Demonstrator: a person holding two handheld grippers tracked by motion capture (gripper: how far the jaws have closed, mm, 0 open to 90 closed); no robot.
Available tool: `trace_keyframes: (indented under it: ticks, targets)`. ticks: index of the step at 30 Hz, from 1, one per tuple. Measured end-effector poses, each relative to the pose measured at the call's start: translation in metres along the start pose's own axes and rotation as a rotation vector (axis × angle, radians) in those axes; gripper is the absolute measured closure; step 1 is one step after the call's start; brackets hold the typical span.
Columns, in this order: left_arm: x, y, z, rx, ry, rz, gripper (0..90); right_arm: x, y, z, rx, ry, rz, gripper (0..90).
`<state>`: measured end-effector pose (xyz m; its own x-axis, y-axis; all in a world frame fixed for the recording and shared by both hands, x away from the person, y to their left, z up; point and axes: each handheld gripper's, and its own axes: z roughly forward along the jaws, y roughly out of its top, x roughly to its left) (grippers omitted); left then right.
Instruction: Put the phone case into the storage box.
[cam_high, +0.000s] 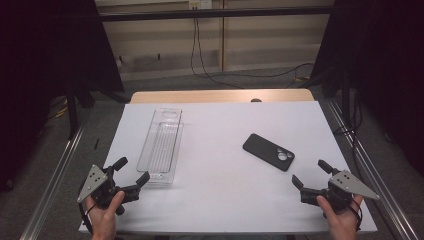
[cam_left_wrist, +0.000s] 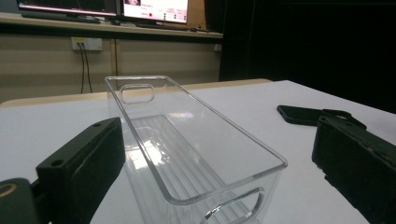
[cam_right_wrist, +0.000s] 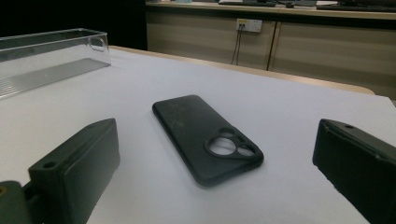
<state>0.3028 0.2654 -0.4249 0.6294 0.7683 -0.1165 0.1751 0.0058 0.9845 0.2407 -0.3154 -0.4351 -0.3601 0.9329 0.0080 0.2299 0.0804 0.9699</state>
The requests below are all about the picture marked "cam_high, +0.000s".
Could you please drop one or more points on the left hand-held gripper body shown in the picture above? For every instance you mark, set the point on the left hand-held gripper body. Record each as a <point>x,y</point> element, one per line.
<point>100,186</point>

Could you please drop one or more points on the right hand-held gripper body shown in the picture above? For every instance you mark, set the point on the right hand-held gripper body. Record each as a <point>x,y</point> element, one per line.
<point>343,186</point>

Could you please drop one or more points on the black phone case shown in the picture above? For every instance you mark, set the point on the black phone case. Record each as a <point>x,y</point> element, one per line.
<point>263,149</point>

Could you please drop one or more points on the person's left hand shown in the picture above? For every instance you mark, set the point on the person's left hand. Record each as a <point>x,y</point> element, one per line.
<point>104,221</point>

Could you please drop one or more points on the person's right hand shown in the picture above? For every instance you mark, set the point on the person's right hand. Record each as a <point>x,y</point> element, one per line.
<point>343,223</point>

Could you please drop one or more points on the small black floor item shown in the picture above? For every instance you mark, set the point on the small black floor item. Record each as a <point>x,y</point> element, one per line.
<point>96,144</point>

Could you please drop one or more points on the clear plastic tray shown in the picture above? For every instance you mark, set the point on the clear plastic tray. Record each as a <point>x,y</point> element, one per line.
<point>161,146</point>

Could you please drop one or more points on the black metal stand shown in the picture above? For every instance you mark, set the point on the black metal stand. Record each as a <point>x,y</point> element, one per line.
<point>72,113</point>

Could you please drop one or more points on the white table board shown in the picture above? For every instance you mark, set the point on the white table board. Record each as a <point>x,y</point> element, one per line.
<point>216,186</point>

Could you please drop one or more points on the wooden table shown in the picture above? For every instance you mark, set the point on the wooden table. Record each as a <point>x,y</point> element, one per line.
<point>200,96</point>

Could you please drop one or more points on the black curtain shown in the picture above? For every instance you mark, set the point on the black curtain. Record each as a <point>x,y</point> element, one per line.
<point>40,66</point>
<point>383,66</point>

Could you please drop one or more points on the black horizontal bar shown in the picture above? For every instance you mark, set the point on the black horizontal bar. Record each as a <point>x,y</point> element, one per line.
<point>200,14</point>

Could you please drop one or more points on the metal floor rail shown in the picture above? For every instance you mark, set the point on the metal floor rail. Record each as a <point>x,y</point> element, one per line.
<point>383,186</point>
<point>50,186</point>

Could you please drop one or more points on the white wall socket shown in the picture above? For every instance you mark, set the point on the white wall socket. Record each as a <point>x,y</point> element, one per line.
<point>200,4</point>

